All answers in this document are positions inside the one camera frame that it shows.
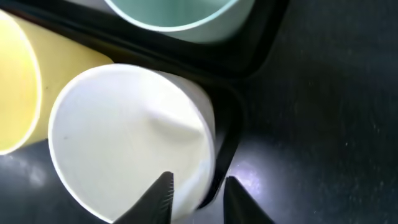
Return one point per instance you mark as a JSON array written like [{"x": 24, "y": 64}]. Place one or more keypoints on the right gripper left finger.
[{"x": 155, "y": 205}]

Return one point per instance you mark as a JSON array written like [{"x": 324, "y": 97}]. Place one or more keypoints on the white cup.
[{"x": 124, "y": 130}]

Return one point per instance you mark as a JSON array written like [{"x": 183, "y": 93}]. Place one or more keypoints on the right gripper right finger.
[{"x": 239, "y": 208}]

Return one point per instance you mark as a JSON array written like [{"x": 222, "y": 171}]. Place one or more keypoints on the black tray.
[{"x": 217, "y": 62}]

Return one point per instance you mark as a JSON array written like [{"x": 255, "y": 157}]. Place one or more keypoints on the green cup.
[{"x": 217, "y": 31}]

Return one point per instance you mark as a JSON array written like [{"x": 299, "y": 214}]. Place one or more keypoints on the yellow cup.
[{"x": 62, "y": 62}]

